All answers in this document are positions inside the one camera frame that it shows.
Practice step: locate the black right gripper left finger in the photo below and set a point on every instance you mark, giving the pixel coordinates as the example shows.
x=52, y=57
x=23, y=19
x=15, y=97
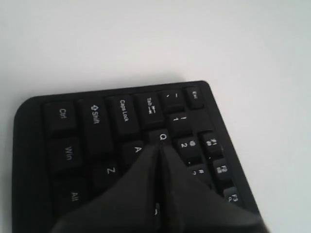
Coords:
x=129, y=206

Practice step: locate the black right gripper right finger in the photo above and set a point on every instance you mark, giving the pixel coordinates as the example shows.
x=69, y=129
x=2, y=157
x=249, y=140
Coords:
x=190, y=206

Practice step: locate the black acer keyboard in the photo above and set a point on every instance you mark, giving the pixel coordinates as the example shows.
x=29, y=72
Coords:
x=70, y=148

